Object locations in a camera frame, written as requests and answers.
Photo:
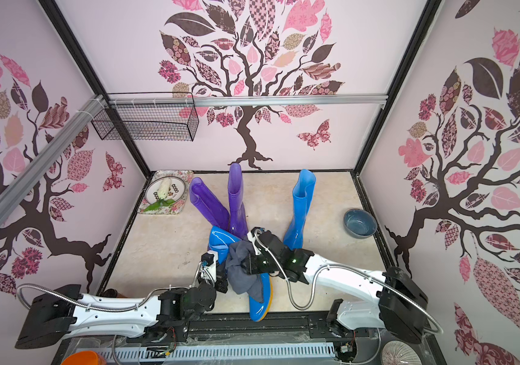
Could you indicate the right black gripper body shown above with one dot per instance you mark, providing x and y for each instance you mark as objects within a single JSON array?
[{"x": 259, "y": 258}]

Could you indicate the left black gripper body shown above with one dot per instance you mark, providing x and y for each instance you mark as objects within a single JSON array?
[{"x": 221, "y": 285}]

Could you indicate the grey cloth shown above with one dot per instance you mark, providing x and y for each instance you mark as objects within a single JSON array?
[{"x": 238, "y": 278}]

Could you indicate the purple boot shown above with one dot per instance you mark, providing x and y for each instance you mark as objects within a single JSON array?
[
  {"x": 235, "y": 190},
  {"x": 207, "y": 203}
]

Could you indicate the blue boot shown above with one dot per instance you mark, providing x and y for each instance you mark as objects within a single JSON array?
[
  {"x": 219, "y": 241},
  {"x": 302, "y": 195}
]

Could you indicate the brown cylinder bottle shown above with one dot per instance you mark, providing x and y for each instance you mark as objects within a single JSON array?
[{"x": 112, "y": 293}]

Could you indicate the grey-blue bowl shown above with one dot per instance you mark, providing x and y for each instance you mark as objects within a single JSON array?
[{"x": 359, "y": 224}]

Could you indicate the orange round object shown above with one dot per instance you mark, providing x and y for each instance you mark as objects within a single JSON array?
[{"x": 85, "y": 358}]

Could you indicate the floral square tray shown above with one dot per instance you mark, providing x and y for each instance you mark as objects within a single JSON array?
[{"x": 177, "y": 207}]

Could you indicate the white patterned plate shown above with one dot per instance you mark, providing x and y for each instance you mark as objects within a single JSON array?
[{"x": 177, "y": 189}]

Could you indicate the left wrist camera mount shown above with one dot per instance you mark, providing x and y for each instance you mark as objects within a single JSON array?
[{"x": 208, "y": 268}]

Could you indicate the white slotted cable duct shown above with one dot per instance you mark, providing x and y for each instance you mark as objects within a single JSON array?
[{"x": 207, "y": 353}]

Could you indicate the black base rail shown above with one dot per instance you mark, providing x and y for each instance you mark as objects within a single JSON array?
[{"x": 363, "y": 345}]

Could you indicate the round wire fan guard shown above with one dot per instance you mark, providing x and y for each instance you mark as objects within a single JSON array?
[{"x": 399, "y": 353}]

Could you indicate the back aluminium rail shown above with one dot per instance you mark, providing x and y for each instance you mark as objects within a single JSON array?
[{"x": 251, "y": 100}]

